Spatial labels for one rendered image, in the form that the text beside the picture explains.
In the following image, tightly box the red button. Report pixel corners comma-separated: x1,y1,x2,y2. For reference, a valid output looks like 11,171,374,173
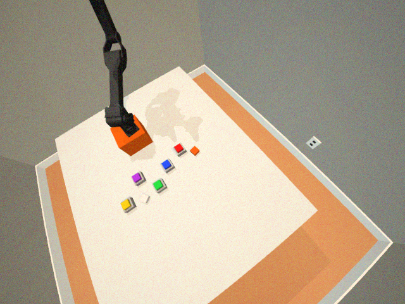
173,143,187,157

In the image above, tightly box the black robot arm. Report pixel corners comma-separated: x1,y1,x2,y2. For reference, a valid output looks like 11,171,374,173
89,0,139,137

